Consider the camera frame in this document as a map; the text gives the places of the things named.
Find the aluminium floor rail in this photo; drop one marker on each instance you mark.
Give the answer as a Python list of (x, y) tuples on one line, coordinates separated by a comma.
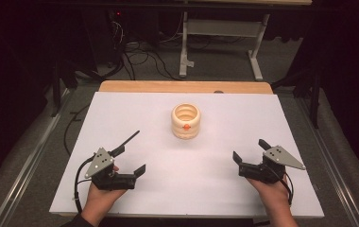
[(332, 164), (26, 164)]

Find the person's left hand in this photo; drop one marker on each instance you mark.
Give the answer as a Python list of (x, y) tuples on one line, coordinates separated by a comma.
[(100, 200)]

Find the white metal frame desk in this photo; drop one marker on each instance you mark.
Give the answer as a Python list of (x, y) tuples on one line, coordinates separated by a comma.
[(221, 28)]

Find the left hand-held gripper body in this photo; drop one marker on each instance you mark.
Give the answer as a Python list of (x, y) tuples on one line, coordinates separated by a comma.
[(100, 164)]

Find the wooden table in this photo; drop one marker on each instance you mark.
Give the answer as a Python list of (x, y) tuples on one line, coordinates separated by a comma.
[(184, 86)]

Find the black pen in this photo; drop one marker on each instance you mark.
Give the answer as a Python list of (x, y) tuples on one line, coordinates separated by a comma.
[(132, 137)]

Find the cream ribbed pen holder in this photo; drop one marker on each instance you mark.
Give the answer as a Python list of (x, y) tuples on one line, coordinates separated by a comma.
[(185, 130)]

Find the white board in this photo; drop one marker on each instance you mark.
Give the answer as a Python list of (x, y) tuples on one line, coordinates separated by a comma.
[(184, 170)]

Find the person's right hand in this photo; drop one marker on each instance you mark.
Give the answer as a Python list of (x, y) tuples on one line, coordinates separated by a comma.
[(273, 194)]

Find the black box with red light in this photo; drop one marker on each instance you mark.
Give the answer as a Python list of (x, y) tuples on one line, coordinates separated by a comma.
[(105, 34)]

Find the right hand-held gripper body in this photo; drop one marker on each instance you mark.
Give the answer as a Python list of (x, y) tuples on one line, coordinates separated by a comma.
[(278, 157)]

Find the black metal stand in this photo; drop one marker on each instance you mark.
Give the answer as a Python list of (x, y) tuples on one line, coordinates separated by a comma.
[(315, 101), (56, 91)]

